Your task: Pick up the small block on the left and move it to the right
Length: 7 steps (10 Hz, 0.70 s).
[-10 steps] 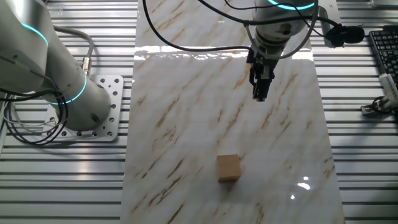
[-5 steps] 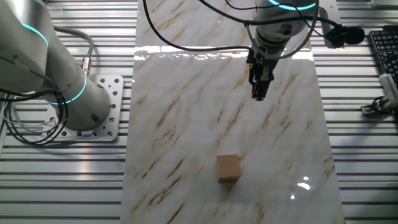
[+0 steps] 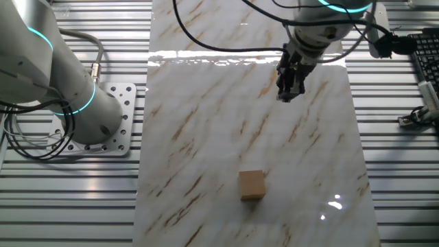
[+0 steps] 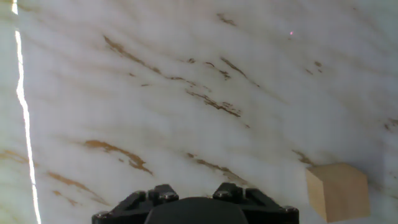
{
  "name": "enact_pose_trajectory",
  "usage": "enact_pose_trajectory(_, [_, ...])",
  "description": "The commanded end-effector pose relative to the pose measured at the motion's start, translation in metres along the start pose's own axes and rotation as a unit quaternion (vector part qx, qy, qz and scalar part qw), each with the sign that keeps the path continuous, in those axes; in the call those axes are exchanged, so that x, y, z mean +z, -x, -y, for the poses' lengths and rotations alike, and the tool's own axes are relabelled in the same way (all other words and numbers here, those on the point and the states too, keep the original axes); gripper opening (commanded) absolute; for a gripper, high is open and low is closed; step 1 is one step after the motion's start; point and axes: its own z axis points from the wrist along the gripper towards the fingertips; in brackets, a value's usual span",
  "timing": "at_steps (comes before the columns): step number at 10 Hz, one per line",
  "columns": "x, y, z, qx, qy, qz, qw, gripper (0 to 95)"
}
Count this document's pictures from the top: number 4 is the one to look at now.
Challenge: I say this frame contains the small wooden block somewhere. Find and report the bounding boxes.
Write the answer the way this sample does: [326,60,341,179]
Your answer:
[305,162,371,223]

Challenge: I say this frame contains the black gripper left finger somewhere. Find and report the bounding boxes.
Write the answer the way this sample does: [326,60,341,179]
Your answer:
[91,184,180,224]

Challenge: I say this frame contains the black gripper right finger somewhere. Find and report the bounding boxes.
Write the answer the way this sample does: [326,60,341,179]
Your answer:
[213,182,300,224]

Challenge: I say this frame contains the marble pattern sheet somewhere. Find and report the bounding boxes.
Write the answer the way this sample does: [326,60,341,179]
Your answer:
[12,0,398,224]

